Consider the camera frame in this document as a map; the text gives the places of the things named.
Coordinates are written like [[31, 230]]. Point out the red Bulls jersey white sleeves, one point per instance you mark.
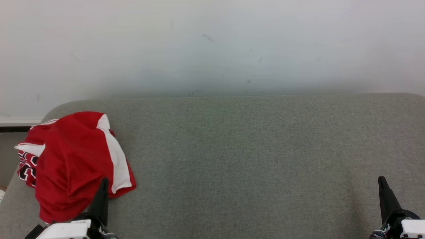
[[30, 162]]

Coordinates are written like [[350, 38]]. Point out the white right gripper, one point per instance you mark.
[[411, 229]]

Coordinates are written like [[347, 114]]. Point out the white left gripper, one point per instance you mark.
[[66, 230]]

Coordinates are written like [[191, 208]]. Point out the white wall baseboard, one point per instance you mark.
[[18, 122]]

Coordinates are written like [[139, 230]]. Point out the red shorts white side stripe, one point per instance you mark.
[[76, 159]]

